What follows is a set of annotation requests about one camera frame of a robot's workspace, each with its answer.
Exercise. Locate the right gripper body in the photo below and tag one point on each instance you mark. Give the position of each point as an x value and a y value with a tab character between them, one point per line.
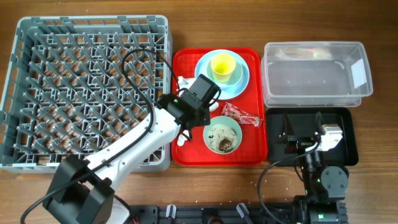
299	144

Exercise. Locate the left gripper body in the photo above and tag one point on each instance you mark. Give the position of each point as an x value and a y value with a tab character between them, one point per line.
204	114

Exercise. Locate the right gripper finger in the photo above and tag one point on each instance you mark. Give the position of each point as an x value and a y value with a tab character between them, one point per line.
319	121
286	134

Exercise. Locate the red snack wrapper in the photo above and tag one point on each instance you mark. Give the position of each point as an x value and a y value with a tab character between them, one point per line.
240	116

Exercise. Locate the mint green food bowl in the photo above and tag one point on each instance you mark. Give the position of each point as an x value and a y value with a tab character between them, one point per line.
227	121

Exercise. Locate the yellow plastic cup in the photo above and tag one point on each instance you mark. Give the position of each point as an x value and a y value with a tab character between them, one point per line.
222	67

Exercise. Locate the white napkin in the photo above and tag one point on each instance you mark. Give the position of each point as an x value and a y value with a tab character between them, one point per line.
214	106

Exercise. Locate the white plastic fork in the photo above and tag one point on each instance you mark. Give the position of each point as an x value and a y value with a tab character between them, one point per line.
182	137

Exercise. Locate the rice and food scraps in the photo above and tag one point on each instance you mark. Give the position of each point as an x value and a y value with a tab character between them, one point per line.
222	138

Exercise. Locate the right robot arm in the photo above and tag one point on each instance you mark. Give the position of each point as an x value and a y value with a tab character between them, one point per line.
325	185

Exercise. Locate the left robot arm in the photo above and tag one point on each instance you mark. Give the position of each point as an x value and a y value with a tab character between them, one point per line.
83	191

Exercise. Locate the black waste tray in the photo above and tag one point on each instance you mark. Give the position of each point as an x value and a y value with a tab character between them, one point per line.
304	124

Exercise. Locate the grey dishwasher rack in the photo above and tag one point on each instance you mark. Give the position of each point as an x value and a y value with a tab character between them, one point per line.
77	84

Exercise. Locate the light blue plate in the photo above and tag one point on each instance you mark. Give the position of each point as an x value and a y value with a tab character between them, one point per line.
229	92

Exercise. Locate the clear plastic bin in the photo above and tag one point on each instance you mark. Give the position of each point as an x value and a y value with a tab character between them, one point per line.
315	74

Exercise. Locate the small mint green bowl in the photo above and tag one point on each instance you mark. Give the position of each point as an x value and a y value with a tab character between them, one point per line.
234	79

